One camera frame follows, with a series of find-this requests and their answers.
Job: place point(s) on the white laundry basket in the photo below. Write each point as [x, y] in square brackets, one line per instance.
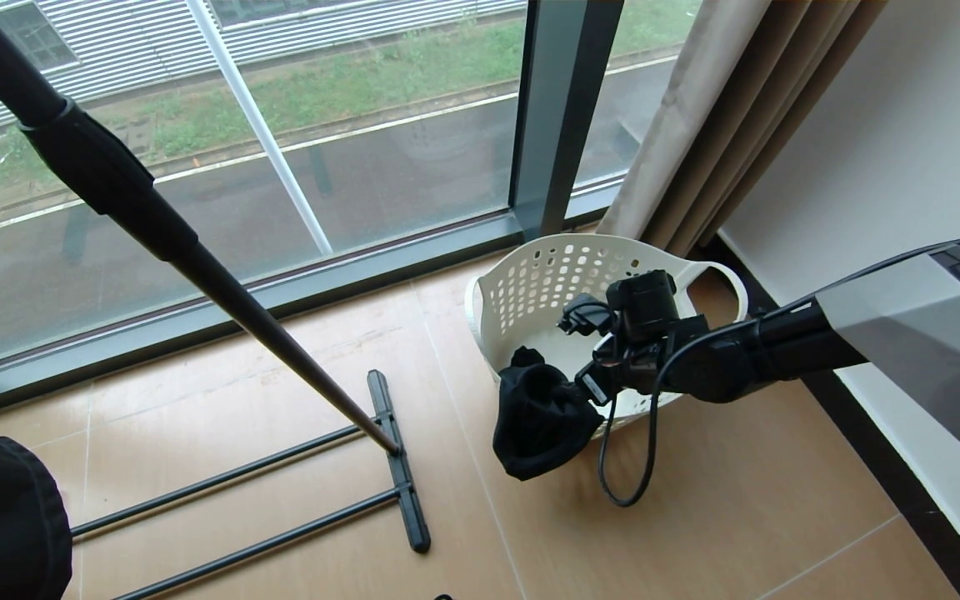
[530, 283]

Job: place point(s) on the window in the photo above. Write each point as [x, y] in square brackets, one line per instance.
[563, 108]

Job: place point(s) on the beige curtain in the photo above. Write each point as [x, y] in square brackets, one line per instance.
[722, 125]

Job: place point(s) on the black garment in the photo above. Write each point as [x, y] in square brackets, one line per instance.
[542, 417]

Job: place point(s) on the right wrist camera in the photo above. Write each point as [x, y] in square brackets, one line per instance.
[587, 317]

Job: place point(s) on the black clothes rack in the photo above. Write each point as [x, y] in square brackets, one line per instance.
[113, 179]

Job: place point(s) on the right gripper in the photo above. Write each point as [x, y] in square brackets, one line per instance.
[705, 367]

